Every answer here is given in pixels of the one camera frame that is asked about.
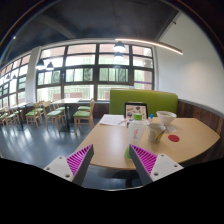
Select white papers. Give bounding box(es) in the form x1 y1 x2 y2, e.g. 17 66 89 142
100 114 125 126

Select small bottle with blue cap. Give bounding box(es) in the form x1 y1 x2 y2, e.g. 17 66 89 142
149 114 154 124

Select clear bottle with green cap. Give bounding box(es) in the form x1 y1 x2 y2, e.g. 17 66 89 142
128 113 144 146

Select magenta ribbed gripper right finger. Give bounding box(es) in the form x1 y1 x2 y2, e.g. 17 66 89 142
129 145 182 186

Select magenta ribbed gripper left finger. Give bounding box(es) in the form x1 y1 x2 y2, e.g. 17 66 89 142
44 145 94 186

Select red round coaster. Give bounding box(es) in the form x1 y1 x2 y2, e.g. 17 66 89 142
168 135 180 142

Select green booth sofa back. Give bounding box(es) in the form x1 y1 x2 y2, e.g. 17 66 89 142
109 89 178 115

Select wooden chair green seat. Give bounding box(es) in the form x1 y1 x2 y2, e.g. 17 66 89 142
73 99 95 131
25 102 43 128
5 108 20 125
43 101 63 130

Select linear ceiling light strip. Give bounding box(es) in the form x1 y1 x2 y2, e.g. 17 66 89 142
115 38 183 55

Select wooden dining table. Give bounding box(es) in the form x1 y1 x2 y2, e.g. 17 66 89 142
53 98 80 132

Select white bowl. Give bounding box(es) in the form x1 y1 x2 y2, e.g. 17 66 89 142
156 111 177 125

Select laptop with stickers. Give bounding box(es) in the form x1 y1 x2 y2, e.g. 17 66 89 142
124 102 148 120

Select black pendant lamp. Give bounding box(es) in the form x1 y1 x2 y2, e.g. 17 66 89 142
35 59 45 70
113 41 125 53
46 62 54 71

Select crumpled paper cup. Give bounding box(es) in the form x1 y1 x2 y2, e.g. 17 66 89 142
148 123 166 143

